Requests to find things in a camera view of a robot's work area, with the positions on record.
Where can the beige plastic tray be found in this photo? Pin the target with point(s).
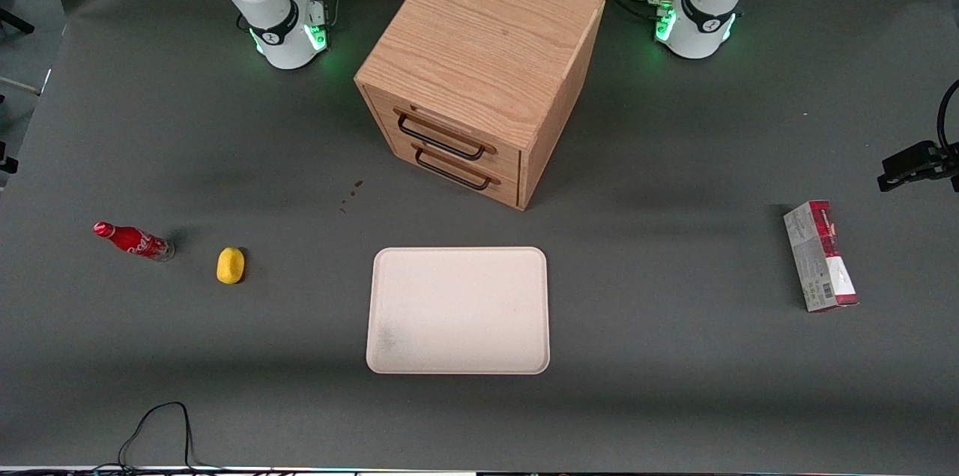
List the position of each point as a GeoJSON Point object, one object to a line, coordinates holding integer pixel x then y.
{"type": "Point", "coordinates": [457, 311]}

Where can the red coke bottle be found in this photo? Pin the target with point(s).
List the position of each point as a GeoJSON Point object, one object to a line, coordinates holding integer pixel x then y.
{"type": "Point", "coordinates": [131, 240]}

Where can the red and grey carton box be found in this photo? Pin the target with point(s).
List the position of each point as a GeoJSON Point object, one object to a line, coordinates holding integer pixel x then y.
{"type": "Point", "coordinates": [820, 258]}

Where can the wooden drawer front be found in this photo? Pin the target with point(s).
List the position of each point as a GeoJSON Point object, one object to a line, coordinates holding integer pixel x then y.
{"type": "Point", "coordinates": [506, 193]}
{"type": "Point", "coordinates": [509, 161]}

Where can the wooden two-drawer cabinet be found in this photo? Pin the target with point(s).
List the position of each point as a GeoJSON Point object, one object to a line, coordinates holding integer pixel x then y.
{"type": "Point", "coordinates": [487, 34]}

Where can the yellow lemon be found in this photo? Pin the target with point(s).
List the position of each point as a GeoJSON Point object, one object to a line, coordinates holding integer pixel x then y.
{"type": "Point", "coordinates": [230, 266]}

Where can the black bracket at table edge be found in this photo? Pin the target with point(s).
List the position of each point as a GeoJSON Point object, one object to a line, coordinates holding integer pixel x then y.
{"type": "Point", "coordinates": [15, 20]}

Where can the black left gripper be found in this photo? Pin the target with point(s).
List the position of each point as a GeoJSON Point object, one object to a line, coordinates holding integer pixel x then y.
{"type": "Point", "coordinates": [926, 160]}

